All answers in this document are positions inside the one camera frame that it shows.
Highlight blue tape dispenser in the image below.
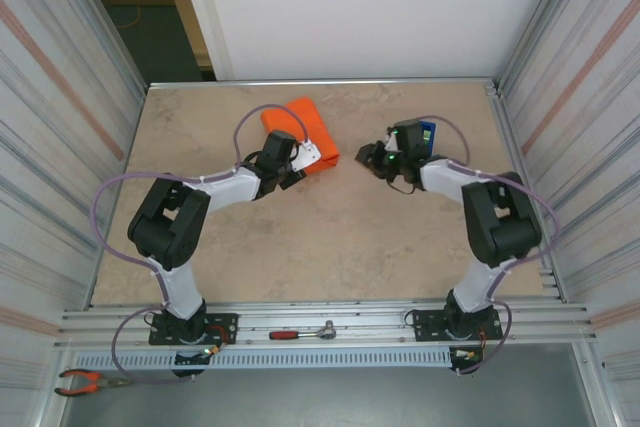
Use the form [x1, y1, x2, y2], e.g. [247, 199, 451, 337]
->
[418, 119, 439, 158]

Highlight wooden door jamb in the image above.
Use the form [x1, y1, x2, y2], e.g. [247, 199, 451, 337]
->
[153, 0, 217, 82]

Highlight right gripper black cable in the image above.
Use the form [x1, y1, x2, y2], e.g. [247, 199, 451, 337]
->
[387, 174, 416, 197]

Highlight long aluminium cross rail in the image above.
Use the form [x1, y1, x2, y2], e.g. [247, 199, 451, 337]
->
[148, 77, 501, 94]

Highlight wide aluminium rail bed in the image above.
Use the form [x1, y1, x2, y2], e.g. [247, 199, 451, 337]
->
[58, 299, 599, 348]

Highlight red handled ratchet wrench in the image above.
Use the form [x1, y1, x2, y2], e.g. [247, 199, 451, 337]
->
[268, 319, 339, 341]

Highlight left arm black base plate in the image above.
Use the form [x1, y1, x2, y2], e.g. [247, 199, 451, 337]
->
[148, 313, 239, 347]

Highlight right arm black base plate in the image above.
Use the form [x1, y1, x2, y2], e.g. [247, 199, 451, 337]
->
[412, 309, 502, 343]

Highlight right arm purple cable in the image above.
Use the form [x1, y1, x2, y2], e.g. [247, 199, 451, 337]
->
[413, 115, 561, 376]

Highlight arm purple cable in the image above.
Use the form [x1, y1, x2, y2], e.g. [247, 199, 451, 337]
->
[93, 105, 311, 388]
[413, 115, 561, 376]

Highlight aluminium upright post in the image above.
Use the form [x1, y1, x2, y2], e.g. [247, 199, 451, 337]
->
[497, 0, 594, 96]
[42, 0, 151, 94]

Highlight grey slotted cable duct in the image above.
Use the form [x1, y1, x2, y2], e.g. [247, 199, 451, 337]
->
[74, 346, 454, 371]

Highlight power connector with wires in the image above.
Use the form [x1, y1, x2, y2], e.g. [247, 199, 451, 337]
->
[207, 325, 239, 356]
[449, 329, 486, 363]

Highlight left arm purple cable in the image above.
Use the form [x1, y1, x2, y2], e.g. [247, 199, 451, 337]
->
[93, 105, 311, 388]

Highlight aluminium side rail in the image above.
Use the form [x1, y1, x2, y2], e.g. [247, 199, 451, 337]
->
[483, 81, 569, 304]

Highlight orange floor cable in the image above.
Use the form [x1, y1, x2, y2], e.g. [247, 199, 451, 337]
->
[117, 5, 142, 31]

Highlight orange handled pliers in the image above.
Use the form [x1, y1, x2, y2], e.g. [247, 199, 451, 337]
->
[53, 369, 134, 397]

